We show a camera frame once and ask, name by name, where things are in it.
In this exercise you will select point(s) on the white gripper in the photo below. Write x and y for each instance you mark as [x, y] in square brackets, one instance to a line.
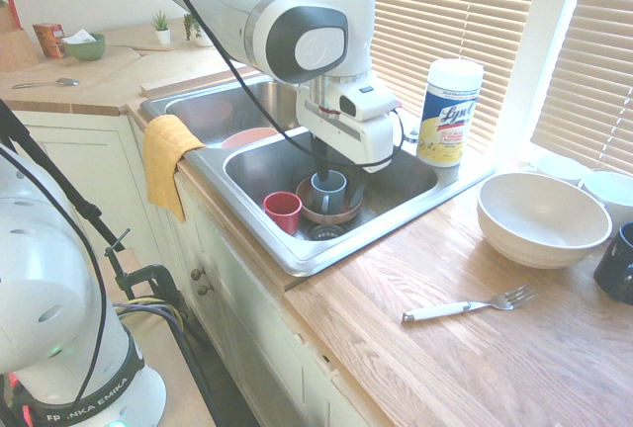
[346, 140]

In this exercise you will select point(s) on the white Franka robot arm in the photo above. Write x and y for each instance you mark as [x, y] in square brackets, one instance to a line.
[222, 2]

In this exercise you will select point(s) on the stainless steel double sink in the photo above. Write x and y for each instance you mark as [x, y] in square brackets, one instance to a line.
[395, 185]

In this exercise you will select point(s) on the sink drain strainer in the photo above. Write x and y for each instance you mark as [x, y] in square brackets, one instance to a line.
[326, 233]

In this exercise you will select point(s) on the grey mug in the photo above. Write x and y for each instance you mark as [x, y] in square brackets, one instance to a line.
[334, 195]

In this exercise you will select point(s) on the brown bowl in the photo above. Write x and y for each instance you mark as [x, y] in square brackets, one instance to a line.
[326, 218]

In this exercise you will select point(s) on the red cup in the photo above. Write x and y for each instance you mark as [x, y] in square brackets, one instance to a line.
[282, 217]

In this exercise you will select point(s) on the pink bowl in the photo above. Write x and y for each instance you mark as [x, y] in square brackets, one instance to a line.
[242, 139]

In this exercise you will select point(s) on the Lysol wipes canister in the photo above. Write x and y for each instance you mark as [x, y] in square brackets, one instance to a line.
[447, 120]

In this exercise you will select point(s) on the cream kitchen cabinet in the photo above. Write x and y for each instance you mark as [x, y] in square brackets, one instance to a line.
[257, 328]

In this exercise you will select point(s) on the round cabinet knob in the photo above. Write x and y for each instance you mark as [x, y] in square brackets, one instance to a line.
[204, 289]
[197, 274]

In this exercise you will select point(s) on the yellow dish cloth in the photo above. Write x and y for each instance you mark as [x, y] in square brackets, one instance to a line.
[165, 165]

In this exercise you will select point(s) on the beige window blind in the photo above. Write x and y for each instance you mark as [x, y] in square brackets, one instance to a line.
[435, 12]
[593, 76]

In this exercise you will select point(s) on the small plant in white pot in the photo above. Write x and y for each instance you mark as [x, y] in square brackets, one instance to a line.
[161, 34]
[200, 39]

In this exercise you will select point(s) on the large beige bowl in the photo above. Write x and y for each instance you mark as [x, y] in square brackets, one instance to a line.
[539, 219]

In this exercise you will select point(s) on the black clamp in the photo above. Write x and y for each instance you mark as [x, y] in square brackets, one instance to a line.
[148, 274]

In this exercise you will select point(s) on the green bowl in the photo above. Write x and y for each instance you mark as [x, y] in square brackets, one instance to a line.
[86, 53]

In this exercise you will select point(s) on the silver spoon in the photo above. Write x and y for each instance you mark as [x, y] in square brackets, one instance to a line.
[66, 82]

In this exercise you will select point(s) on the dark mug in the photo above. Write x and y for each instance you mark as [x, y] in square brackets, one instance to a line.
[615, 269]

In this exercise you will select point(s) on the orange box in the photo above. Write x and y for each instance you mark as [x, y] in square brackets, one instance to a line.
[48, 41]

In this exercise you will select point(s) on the wooden knife block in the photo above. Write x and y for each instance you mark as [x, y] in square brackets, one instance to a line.
[17, 51]

